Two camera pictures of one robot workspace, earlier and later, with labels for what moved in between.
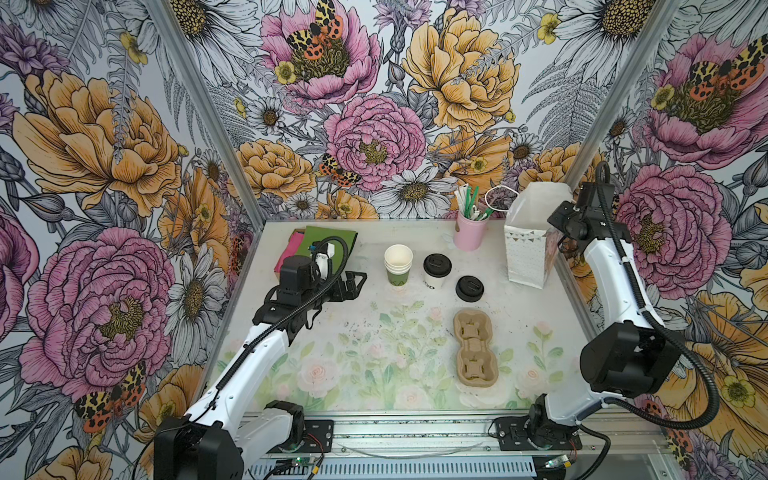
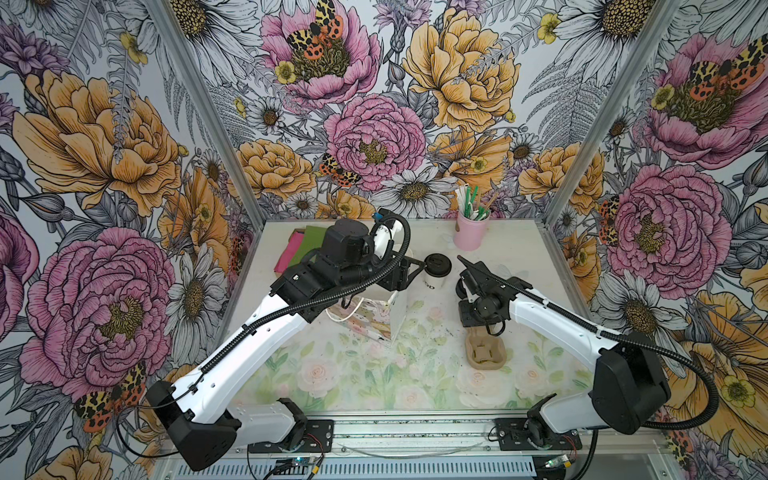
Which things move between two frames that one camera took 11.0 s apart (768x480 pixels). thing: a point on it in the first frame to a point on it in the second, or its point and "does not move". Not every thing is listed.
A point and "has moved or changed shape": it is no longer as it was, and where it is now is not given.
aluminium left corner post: (211, 108) does not move
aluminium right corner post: (623, 92) does not move
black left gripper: (352, 292) to (398, 279)
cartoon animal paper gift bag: (531, 242) to (388, 320)
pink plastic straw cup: (471, 233) does not move
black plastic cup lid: (437, 265) does not move
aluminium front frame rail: (438, 434) does not move
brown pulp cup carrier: (477, 362) has moved or changed shape
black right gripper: (557, 216) to (468, 320)
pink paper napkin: (295, 242) does not move
